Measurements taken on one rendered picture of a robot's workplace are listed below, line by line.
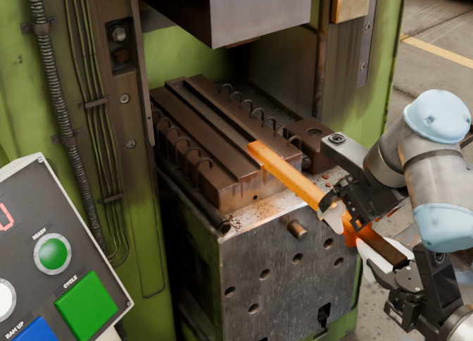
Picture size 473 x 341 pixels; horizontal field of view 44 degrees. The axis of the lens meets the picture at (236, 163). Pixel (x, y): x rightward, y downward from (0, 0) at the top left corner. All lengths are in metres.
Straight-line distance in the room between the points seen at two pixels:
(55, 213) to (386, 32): 0.89
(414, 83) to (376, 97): 2.16
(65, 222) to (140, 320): 0.62
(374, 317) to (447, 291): 1.32
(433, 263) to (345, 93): 0.65
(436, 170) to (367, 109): 0.79
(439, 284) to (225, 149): 0.53
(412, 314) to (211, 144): 0.54
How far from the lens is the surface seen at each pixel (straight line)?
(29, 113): 1.04
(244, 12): 0.97
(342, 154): 0.92
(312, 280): 1.38
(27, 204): 0.86
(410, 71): 3.81
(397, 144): 0.79
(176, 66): 1.53
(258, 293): 1.28
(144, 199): 1.23
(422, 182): 0.74
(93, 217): 1.17
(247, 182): 1.15
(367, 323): 2.19
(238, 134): 1.26
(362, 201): 0.91
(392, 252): 0.96
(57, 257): 0.87
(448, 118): 0.76
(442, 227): 0.72
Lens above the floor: 1.67
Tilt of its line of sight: 36 degrees down
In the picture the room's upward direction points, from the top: 1 degrees counter-clockwise
